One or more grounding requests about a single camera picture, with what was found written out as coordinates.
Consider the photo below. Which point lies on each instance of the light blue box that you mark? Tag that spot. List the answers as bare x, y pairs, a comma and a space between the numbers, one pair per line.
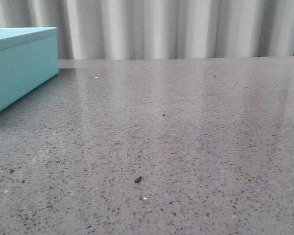
28, 58

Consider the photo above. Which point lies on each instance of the small black debris piece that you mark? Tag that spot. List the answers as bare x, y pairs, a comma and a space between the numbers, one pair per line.
138, 180

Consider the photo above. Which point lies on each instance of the grey pleated curtain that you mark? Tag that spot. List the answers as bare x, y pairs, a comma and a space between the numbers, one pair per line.
159, 29

